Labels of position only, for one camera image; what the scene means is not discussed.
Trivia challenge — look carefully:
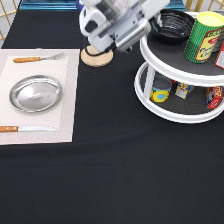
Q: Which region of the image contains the red raisins box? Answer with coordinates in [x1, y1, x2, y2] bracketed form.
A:
[215, 42, 224, 69]

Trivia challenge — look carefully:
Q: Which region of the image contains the beige woven placemat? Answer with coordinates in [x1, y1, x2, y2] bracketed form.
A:
[0, 49, 80, 145]

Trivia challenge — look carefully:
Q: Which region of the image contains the yellow blue small can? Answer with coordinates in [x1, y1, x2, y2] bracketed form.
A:
[150, 74, 172, 103]

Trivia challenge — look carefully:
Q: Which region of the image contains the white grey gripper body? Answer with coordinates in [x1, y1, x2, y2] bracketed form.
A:
[79, 0, 170, 52]

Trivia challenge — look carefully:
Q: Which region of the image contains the white two-tier lazy Susan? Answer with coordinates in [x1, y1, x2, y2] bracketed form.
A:
[134, 34, 224, 124]

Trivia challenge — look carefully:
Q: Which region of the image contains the bamboo lattice screen left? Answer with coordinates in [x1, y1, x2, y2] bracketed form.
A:
[0, 0, 20, 41]

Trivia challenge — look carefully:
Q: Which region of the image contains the black tablecloth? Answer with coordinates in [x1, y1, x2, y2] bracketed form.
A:
[0, 8, 224, 224]

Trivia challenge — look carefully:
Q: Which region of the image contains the red butter box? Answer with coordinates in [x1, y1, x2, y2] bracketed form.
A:
[206, 86, 223, 109]

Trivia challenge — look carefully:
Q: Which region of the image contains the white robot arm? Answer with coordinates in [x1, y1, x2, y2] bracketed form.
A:
[79, 0, 170, 52]

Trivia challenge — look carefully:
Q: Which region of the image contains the blue white small box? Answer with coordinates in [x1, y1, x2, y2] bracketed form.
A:
[175, 82, 194, 99]

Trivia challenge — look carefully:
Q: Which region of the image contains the black ribbed bowl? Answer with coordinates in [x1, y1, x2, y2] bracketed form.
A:
[149, 9, 195, 45]

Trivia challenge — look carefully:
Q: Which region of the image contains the green yellow cylindrical can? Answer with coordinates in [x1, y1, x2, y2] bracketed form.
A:
[184, 11, 224, 63]

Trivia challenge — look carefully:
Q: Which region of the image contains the wooden handled knife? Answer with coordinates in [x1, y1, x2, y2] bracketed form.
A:
[0, 126, 57, 133]

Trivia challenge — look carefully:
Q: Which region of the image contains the round silver metal plate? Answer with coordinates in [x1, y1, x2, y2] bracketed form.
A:
[9, 75, 63, 113]

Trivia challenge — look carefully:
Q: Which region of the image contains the wooden handled fork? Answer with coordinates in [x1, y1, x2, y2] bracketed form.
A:
[13, 53, 64, 63]

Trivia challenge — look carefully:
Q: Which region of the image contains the round wooden coaster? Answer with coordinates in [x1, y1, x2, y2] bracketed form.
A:
[81, 45, 113, 67]

